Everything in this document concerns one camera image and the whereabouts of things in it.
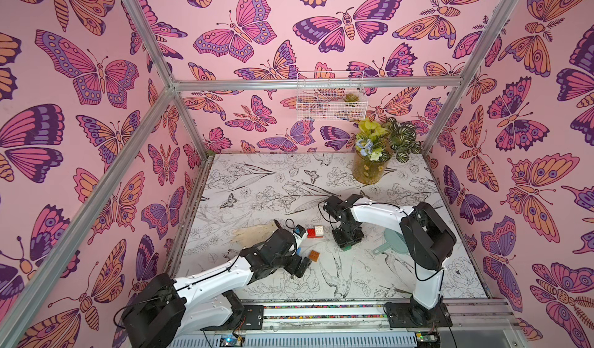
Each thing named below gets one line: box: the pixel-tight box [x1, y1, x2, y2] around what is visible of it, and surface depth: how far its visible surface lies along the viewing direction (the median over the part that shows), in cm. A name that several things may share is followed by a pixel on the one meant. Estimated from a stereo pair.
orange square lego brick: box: [308, 249, 321, 263], surface depth 88 cm
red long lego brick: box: [307, 228, 324, 239], surface depth 92 cm
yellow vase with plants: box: [351, 116, 422, 185], surface depth 98 cm
